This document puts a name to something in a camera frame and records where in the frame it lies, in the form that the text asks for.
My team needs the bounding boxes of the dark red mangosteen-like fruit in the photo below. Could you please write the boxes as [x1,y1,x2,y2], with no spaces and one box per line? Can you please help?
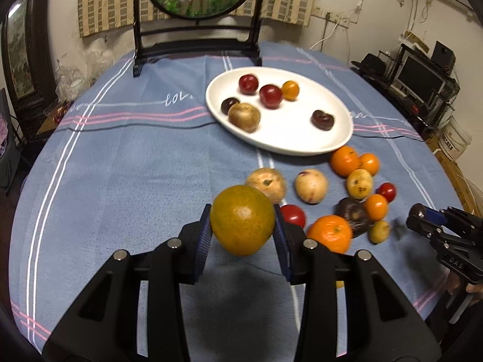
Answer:
[311,110,335,132]

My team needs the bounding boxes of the yellow-green tomato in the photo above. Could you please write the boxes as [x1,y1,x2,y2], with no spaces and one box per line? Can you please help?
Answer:
[210,185,276,257]

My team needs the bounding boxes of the yellow-orange mango-like fruit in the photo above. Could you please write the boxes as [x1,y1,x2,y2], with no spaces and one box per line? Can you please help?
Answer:
[281,80,300,101]

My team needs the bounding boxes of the large red plum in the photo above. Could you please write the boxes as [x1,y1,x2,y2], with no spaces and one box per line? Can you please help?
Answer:
[259,84,283,110]

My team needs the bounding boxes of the tan passion fruit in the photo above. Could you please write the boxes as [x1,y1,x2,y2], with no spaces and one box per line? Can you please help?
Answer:
[229,102,261,133]

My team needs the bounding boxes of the dark red cherry fruit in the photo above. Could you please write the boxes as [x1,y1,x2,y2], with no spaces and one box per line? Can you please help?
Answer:
[238,74,259,96]

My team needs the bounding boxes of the person's right hand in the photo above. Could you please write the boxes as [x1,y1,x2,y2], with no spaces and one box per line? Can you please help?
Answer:
[446,272,483,306]

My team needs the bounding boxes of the cardboard box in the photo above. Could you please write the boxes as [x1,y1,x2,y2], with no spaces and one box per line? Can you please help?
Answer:
[426,136,481,216]

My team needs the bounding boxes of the small yellow potato-like fruit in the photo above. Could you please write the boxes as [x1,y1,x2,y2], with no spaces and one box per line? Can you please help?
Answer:
[368,220,391,244]

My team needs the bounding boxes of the orange round fruit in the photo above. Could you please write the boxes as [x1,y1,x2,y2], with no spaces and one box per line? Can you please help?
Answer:
[363,194,389,221]

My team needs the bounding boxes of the dark purple wrinkled fruit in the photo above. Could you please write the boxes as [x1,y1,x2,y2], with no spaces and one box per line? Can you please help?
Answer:
[335,197,372,239]

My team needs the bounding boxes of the yellow spotted pear-like fruit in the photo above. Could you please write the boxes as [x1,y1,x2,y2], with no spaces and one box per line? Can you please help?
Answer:
[345,168,373,200]

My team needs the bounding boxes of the white plastic bucket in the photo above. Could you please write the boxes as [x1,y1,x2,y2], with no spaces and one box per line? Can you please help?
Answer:
[438,116,472,162]

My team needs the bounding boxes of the smooth orange fruit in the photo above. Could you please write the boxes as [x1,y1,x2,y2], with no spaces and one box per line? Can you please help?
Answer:
[360,153,380,176]

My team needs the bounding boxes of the large orange tangerine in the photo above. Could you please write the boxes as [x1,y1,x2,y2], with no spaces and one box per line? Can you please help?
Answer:
[306,215,353,254]

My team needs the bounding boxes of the orange tangerine with stem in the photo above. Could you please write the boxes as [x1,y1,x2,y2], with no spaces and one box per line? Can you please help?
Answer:
[330,145,361,177]

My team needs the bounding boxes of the black desk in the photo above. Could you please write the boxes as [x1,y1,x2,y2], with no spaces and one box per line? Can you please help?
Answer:
[351,44,460,139]

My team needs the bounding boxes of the pale beige round fruit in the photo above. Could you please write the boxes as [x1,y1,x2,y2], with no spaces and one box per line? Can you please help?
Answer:
[295,168,328,204]

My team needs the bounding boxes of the small red cherry tomato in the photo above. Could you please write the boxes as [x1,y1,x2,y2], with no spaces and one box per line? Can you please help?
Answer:
[280,204,306,229]

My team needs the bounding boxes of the computer monitor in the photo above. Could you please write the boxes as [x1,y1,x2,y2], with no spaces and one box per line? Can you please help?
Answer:
[393,54,445,105]

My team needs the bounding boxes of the tan speckled round fruit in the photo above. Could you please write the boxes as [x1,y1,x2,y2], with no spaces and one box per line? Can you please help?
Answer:
[245,167,286,204]

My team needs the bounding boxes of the black speaker box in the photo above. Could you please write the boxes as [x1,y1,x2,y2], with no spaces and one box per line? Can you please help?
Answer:
[430,41,456,75]

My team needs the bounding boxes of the white round plate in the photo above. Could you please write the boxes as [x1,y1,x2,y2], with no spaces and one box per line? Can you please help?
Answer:
[206,66,354,156]

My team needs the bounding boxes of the blue striped tablecloth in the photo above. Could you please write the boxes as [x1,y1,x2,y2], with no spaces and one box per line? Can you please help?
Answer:
[9,43,459,361]

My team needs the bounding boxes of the dark framed landscape painting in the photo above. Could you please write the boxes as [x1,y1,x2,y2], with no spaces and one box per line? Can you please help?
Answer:
[1,0,56,116]

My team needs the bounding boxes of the black framed goldfish screen ornament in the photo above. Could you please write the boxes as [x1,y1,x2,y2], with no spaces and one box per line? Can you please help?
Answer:
[133,0,263,77]

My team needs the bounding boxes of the wall power strip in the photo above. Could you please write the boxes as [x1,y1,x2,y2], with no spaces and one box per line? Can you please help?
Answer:
[311,6,350,29]

